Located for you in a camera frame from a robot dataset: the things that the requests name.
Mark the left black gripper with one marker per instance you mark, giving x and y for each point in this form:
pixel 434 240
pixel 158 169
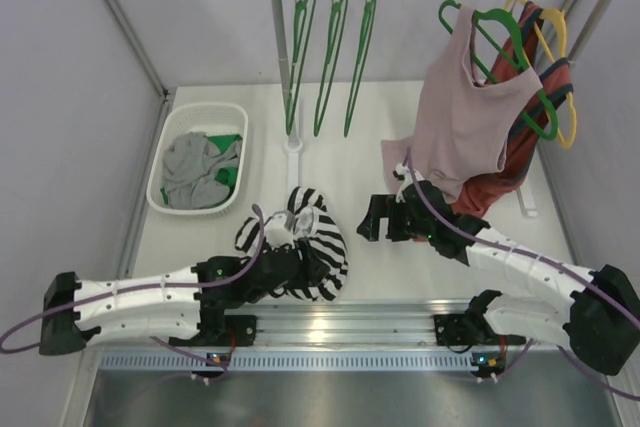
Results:
pixel 310 261

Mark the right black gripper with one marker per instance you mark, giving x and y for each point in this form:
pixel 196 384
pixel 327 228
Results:
pixel 380 208

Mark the black white striped tank top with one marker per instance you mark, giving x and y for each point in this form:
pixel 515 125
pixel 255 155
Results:
pixel 327 242

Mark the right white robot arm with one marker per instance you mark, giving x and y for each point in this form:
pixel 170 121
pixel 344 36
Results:
pixel 593 313

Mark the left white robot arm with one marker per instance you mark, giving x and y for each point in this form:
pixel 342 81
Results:
pixel 192 307

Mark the pink tank top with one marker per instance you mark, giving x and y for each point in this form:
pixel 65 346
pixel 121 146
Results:
pixel 461 128

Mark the yellow hanger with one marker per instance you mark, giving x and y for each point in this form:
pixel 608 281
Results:
pixel 557 19

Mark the rust red tank top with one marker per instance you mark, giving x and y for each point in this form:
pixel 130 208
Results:
pixel 481 192

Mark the green cloth in basket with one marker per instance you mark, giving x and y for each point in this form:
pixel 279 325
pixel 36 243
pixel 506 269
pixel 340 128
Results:
pixel 227 147

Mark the grey cloth in basket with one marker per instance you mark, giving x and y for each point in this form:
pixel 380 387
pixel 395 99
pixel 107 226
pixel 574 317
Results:
pixel 190 172

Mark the white plastic laundry basket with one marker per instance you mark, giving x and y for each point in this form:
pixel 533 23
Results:
pixel 199 161

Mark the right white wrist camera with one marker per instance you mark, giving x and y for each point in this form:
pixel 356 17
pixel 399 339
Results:
pixel 407 177

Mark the aluminium mounting rail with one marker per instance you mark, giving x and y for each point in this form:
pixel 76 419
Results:
pixel 357 324

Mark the slotted grey cable duct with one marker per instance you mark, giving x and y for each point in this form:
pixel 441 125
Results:
pixel 294 361

